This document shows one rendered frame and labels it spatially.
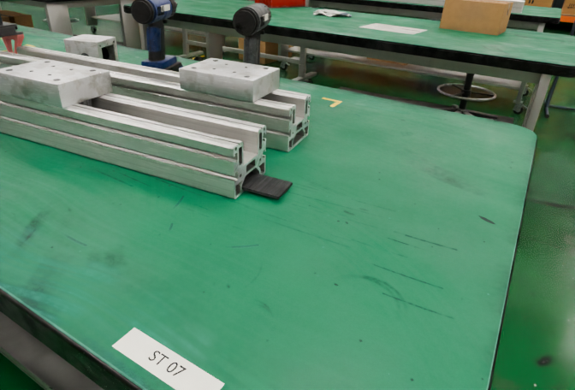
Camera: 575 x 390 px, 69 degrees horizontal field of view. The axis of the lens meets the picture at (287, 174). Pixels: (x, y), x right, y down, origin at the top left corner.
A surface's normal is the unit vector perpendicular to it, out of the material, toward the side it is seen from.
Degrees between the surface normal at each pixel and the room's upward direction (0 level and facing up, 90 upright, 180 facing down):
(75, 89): 90
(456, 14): 89
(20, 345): 0
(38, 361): 0
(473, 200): 0
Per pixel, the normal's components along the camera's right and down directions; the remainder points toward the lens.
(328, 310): 0.04, -0.88
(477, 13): -0.58, 0.31
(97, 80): 0.91, 0.22
